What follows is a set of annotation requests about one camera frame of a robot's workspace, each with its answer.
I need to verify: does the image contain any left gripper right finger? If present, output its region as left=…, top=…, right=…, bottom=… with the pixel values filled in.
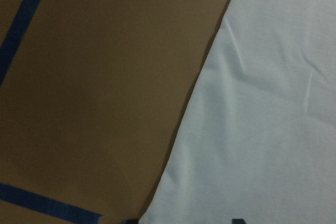
left=232, top=219, right=245, bottom=224

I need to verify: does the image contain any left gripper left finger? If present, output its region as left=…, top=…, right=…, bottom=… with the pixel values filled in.
left=124, top=219, right=139, bottom=224

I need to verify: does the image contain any light blue t-shirt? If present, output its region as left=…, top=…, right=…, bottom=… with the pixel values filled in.
left=140, top=0, right=335, bottom=223

